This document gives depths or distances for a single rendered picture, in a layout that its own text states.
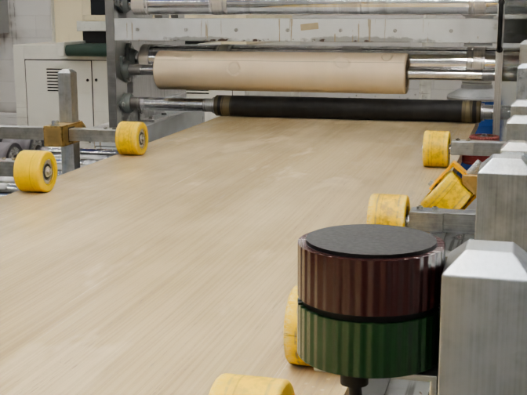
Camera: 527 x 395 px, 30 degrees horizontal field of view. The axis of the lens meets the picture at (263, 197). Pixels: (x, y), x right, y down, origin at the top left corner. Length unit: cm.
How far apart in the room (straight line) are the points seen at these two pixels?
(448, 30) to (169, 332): 198
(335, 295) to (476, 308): 5
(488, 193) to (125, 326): 60
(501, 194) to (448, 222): 82
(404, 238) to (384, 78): 257
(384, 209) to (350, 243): 105
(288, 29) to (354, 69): 24
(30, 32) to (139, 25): 737
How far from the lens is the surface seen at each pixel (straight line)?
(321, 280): 39
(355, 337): 38
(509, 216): 63
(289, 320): 97
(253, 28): 305
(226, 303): 121
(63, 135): 241
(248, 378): 76
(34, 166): 192
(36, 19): 1047
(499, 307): 39
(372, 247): 39
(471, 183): 169
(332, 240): 40
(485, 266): 39
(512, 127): 138
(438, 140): 217
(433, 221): 145
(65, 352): 107
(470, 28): 294
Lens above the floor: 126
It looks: 11 degrees down
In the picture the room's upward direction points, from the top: straight up
